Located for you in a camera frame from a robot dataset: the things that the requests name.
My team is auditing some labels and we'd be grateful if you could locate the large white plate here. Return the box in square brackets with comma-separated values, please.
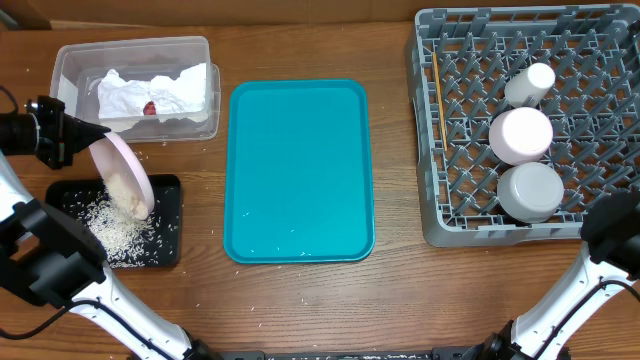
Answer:
[89, 132, 155, 220]

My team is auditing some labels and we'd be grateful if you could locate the red snack wrapper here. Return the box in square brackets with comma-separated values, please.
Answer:
[143, 101, 156, 116]

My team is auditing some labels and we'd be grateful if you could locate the white napkin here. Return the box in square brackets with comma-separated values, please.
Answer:
[98, 63, 208, 132]

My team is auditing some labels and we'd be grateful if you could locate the wooden chopstick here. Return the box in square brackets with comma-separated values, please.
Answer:
[432, 51, 448, 154]

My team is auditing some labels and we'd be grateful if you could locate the white cup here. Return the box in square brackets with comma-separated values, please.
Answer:
[504, 63, 556, 108]

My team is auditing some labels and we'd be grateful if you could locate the grey bowl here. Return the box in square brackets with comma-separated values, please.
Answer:
[497, 162, 564, 223]

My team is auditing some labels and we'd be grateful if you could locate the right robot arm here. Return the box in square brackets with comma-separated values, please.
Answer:
[472, 192, 639, 360]

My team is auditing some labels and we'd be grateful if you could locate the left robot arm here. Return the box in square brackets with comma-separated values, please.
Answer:
[1, 96, 220, 359]

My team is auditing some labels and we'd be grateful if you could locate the clear plastic waste bin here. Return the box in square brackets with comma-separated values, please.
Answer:
[49, 36, 221, 143]

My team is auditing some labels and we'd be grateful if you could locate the pile of rice waste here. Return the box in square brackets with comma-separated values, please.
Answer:
[59, 172, 179, 269]

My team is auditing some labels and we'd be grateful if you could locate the grey dishwasher rack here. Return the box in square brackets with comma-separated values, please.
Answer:
[405, 4, 639, 247]

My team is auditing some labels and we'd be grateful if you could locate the black plastic tray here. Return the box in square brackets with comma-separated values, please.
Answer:
[44, 173, 182, 270]

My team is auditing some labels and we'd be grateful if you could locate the teal serving tray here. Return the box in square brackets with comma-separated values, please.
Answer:
[223, 79, 375, 265]

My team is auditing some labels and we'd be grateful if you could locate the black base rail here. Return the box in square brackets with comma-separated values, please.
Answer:
[127, 345, 571, 360]

